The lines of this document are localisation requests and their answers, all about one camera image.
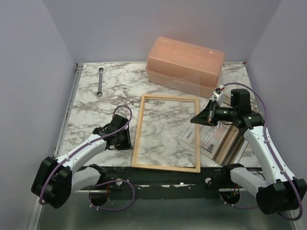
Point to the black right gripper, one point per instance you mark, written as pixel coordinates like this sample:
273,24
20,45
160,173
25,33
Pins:
207,116

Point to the aluminium side rail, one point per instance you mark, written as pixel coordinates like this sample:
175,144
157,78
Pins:
79,68

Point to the translucent orange plastic box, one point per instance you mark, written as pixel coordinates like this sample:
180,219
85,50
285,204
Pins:
184,67

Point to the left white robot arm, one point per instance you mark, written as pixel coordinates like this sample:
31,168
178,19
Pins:
58,177

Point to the light wooden picture frame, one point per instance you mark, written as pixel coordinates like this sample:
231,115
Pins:
165,139

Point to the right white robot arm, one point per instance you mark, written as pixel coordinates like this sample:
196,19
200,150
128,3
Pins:
280,190

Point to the silver ratchet wrench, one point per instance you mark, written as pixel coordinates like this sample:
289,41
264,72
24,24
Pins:
100,81

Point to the black table edge rail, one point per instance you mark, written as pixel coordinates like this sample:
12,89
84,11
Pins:
129,183

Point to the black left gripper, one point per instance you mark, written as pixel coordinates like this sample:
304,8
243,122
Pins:
127,145

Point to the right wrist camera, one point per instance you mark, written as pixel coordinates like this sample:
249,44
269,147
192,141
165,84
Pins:
220,97

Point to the photo print with window scene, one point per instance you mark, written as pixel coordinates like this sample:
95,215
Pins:
223,143

